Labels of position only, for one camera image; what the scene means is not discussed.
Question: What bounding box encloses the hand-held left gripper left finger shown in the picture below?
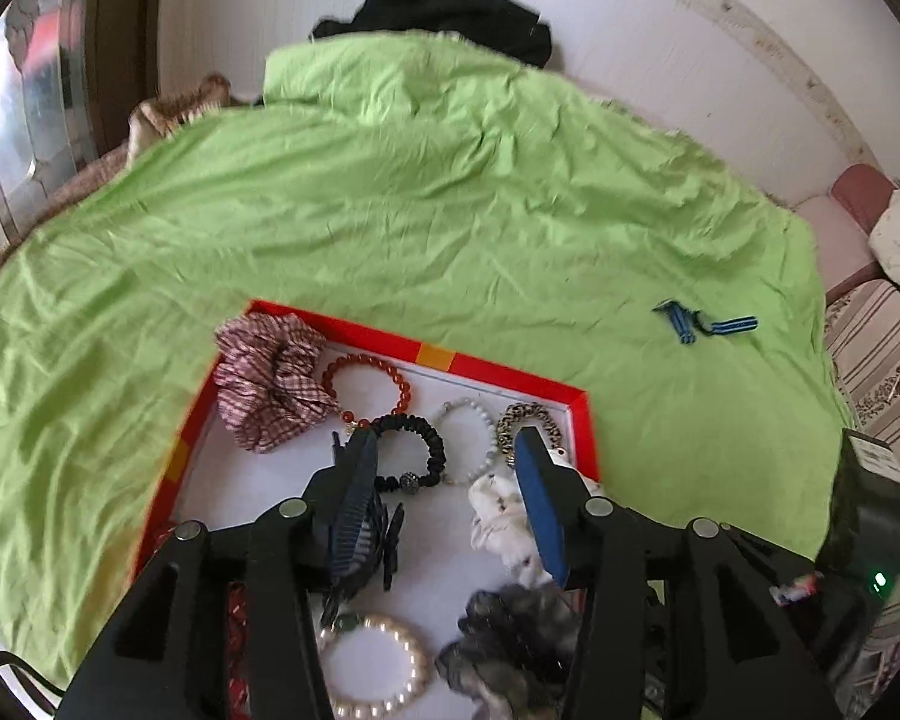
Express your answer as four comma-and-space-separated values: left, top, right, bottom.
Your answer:
56, 431, 382, 720

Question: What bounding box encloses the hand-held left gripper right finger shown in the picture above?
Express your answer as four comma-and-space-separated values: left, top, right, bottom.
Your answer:
513, 426, 848, 720

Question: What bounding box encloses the white floral scrunchie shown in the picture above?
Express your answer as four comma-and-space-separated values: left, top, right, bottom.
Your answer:
468, 461, 607, 587

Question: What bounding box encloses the black hair claw clip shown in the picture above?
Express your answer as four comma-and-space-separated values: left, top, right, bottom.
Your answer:
319, 431, 406, 627

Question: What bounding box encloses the red tray with white inside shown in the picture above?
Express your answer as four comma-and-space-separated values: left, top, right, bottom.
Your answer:
131, 300, 605, 720

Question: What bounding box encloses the white bead bracelet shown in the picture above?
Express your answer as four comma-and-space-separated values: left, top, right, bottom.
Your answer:
429, 397, 500, 487

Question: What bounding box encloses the black bead bracelet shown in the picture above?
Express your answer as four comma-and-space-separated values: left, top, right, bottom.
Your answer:
371, 414, 449, 494

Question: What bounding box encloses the large pearl bracelet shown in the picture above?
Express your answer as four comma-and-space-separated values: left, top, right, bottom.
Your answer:
316, 613, 430, 719

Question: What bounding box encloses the red bead bracelet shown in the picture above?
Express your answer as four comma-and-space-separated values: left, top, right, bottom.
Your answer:
322, 354, 413, 428

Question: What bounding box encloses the grey black scrunchie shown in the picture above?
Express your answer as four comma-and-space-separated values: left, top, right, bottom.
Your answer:
435, 583, 590, 720

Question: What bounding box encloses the dark red scrunchie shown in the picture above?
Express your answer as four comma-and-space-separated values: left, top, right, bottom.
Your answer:
223, 581, 252, 720

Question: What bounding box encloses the striped floral mattress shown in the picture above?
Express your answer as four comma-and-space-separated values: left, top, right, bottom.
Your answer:
825, 277, 900, 720

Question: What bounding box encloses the pink plaid scrunchie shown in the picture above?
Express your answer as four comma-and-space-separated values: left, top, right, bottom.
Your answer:
214, 313, 340, 455

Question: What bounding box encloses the pink cushion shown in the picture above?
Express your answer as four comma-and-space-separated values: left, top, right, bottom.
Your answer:
791, 163, 897, 305

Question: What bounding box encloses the green bedsheet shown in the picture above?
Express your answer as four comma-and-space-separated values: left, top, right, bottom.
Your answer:
0, 30, 850, 691

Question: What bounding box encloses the brown patterned blanket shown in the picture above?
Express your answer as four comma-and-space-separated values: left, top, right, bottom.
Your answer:
126, 73, 233, 166

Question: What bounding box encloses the black cloth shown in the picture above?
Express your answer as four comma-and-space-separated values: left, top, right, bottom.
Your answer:
311, 0, 554, 68

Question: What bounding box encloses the leopard print hair tie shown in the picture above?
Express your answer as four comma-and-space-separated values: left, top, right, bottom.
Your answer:
495, 402, 563, 460

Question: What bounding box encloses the blue striped ribbon hair tie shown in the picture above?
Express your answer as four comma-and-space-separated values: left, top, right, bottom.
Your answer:
651, 298, 760, 346

